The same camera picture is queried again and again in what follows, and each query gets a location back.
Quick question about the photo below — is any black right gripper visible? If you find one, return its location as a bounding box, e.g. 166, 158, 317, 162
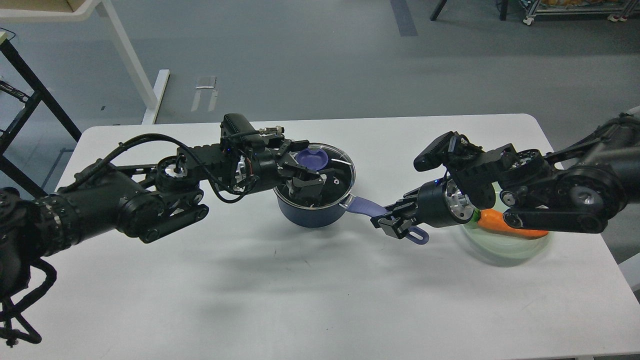
369, 178, 474, 240

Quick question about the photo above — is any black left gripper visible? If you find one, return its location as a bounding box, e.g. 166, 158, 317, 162
233, 138, 336, 208

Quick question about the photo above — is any glass pot lid purple knob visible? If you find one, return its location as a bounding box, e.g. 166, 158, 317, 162
276, 143, 357, 210

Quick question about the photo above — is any dark blue saucepan purple handle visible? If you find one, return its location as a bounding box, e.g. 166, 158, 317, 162
274, 143, 430, 246

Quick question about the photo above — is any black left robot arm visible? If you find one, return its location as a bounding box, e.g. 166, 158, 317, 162
1, 130, 336, 347

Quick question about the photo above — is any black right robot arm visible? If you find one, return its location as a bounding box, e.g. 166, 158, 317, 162
371, 112, 639, 239

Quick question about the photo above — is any orange toy carrot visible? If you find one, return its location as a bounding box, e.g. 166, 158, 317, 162
470, 208, 550, 240

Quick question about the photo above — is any pale green glass plate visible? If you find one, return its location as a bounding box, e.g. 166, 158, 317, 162
462, 182, 554, 266

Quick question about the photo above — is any metal wheeled cart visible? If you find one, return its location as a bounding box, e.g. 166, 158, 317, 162
518, 0, 639, 27

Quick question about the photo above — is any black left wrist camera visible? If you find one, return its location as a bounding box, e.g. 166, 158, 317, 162
220, 112, 285, 152

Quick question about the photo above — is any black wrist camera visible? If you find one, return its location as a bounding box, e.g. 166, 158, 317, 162
220, 112, 285, 152
413, 131, 470, 173

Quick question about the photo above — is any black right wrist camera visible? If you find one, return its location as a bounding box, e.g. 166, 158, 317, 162
413, 131, 470, 173

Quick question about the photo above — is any white desk frame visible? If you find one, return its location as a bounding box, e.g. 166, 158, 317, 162
0, 0, 170, 125

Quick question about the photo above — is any black table frame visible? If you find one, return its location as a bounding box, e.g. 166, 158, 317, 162
0, 30, 82, 198

